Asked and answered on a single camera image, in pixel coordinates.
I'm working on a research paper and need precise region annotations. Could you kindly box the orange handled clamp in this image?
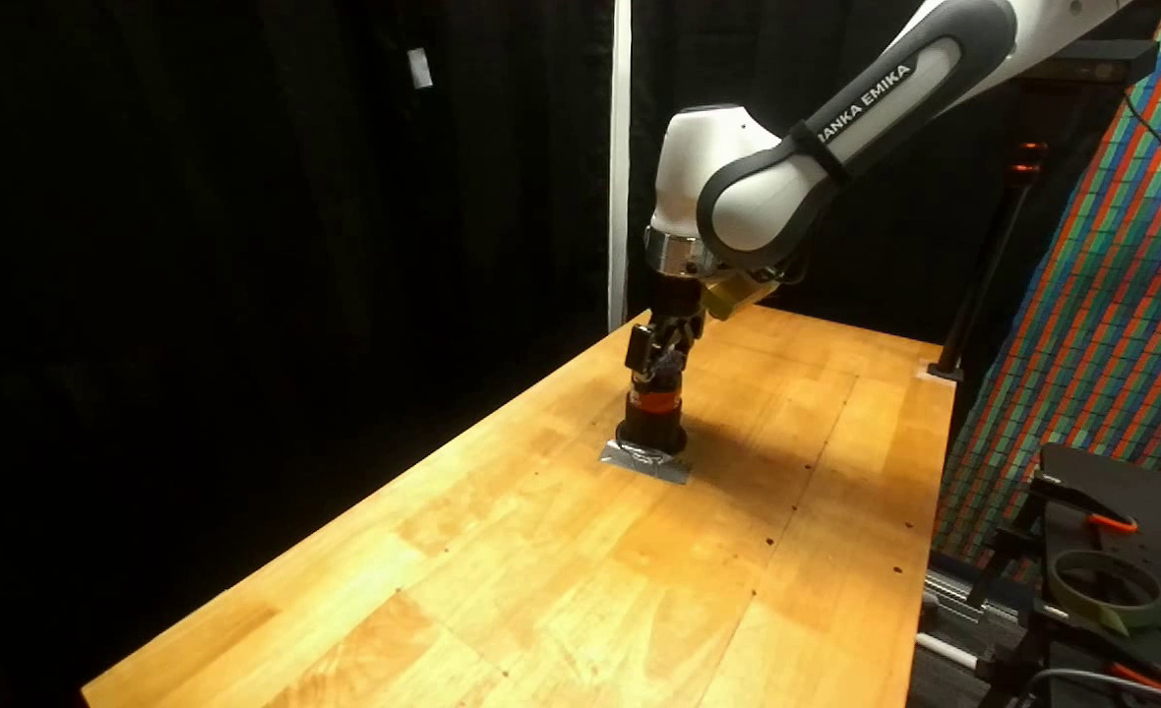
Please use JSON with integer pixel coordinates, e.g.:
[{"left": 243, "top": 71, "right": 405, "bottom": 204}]
[{"left": 1080, "top": 508, "right": 1146, "bottom": 542}]

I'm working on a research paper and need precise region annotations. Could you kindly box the grey tape roll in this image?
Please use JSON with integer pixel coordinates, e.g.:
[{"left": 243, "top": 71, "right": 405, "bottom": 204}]
[{"left": 1045, "top": 542, "right": 1161, "bottom": 639}]

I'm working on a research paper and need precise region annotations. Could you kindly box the colourful patterned panel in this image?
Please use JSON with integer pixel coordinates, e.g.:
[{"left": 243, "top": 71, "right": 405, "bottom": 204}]
[{"left": 935, "top": 0, "right": 1161, "bottom": 572}]

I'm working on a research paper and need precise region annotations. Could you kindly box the beige wrist camera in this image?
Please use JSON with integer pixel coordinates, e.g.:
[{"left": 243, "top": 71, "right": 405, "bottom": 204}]
[{"left": 700, "top": 269, "right": 789, "bottom": 323}]

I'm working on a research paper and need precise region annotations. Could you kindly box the black curtain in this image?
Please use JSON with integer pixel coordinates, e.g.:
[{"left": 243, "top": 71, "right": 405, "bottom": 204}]
[{"left": 0, "top": 0, "right": 1045, "bottom": 700}]

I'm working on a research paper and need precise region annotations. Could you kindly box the orange rubber band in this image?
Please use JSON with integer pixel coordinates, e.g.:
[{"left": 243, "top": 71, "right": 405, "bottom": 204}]
[{"left": 621, "top": 384, "right": 689, "bottom": 416}]

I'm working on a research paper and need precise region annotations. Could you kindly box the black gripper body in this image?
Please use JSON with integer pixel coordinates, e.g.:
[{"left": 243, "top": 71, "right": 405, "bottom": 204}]
[{"left": 647, "top": 264, "right": 710, "bottom": 354}]

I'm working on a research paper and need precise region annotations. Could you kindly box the black tripod stand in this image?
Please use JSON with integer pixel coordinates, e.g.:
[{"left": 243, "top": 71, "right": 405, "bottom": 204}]
[{"left": 924, "top": 133, "right": 1053, "bottom": 384}]

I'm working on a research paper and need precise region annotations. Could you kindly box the black equipment stand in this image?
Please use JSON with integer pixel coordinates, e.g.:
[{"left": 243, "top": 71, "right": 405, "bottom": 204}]
[{"left": 983, "top": 442, "right": 1161, "bottom": 683}]

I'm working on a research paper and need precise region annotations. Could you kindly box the white vertical pole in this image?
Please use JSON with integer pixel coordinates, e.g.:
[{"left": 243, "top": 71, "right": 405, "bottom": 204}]
[{"left": 603, "top": 0, "right": 639, "bottom": 331}]

